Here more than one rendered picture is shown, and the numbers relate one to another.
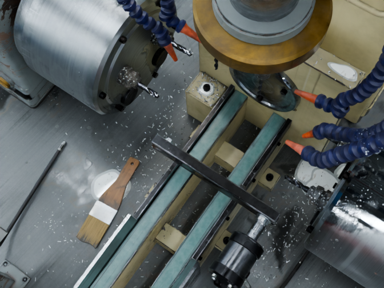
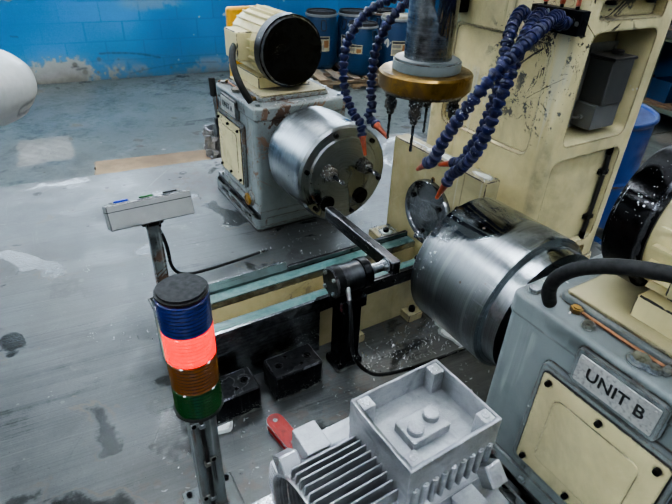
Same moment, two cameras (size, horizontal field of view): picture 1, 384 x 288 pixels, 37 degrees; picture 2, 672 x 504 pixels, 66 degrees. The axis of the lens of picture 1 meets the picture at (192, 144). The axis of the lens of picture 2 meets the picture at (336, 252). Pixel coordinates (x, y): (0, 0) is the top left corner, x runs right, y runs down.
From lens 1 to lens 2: 0.76 m
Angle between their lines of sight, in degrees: 38
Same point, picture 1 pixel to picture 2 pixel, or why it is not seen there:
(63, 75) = (288, 156)
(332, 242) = (431, 255)
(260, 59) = (409, 78)
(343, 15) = (497, 164)
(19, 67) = (263, 179)
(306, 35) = (446, 79)
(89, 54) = (310, 137)
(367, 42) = (512, 187)
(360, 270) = (448, 283)
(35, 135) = (249, 242)
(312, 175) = not seen: hidden behind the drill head
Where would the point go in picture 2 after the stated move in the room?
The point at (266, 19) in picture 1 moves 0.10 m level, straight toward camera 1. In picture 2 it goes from (421, 59) to (394, 68)
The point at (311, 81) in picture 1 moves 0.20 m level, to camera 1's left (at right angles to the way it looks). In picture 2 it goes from (459, 189) to (367, 173)
